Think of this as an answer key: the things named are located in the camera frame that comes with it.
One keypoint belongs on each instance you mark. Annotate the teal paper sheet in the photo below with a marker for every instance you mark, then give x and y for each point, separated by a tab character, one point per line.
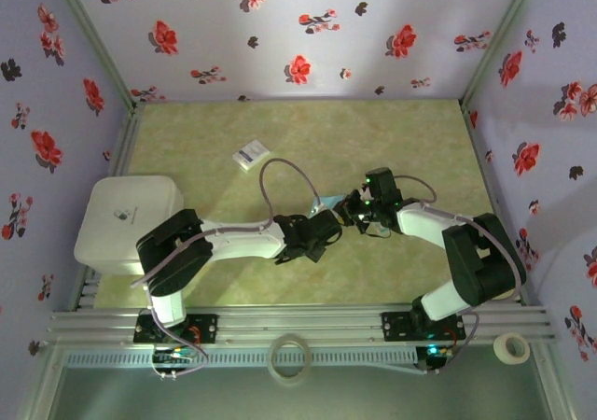
332	201

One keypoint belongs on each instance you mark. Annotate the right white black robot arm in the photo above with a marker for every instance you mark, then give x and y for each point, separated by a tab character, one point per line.
480	261

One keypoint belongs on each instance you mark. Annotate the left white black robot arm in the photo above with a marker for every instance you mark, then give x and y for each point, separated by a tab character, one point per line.
172	252

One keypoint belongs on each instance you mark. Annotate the small white blue box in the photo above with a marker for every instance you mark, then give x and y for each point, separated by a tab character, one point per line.
251	155

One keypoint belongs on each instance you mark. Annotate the small electronics board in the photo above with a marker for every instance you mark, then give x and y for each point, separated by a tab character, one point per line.
436	351
175	354

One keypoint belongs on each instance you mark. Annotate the white plastic container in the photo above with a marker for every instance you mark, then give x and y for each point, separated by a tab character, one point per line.
116	233

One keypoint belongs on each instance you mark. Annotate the white tape roll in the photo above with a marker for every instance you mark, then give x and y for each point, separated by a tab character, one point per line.
500	352

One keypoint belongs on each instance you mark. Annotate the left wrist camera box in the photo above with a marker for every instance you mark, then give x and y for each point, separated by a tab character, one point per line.
326	226

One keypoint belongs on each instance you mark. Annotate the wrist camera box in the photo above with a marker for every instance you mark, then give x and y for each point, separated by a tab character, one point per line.
383	184
326	226

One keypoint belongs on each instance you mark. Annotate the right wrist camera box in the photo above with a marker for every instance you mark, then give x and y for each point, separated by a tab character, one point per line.
383	184

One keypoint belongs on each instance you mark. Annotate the aluminium mounting rail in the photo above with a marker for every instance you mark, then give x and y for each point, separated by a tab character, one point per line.
298	319

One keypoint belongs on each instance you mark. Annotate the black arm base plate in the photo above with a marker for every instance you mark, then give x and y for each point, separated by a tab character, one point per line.
207	327
394	326

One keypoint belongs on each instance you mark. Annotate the aluminium upright frame post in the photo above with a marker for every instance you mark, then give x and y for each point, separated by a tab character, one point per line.
503	37
97	37

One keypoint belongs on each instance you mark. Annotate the aluminium lower frame bar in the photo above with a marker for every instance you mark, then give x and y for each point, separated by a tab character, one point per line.
39	382
552	382

